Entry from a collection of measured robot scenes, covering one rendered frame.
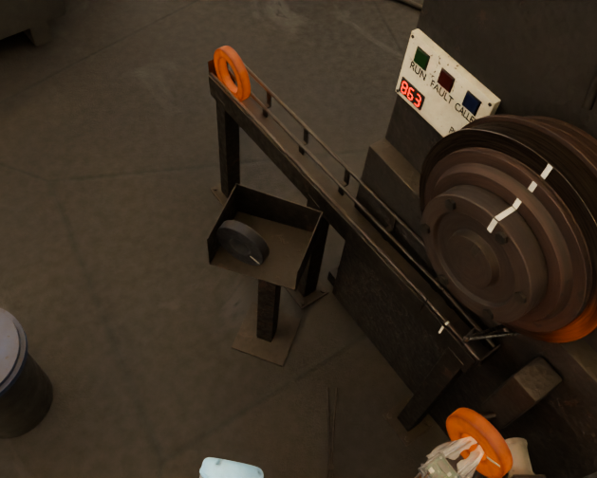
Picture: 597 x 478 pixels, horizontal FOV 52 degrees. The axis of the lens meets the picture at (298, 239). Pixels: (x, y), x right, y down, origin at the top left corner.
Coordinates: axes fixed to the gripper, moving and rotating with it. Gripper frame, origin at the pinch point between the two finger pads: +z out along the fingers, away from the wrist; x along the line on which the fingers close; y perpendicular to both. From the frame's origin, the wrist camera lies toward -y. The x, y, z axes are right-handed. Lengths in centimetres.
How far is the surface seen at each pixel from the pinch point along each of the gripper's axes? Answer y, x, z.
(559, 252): 33.6, 16.4, 26.7
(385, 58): -123, 164, 105
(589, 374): -5.5, -3.5, 29.0
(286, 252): -25, 70, -5
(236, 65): -19, 130, 19
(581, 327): 19.0, 5.0, 25.7
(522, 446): -18.3, -7.0, 9.6
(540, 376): -11.0, 2.4, 22.0
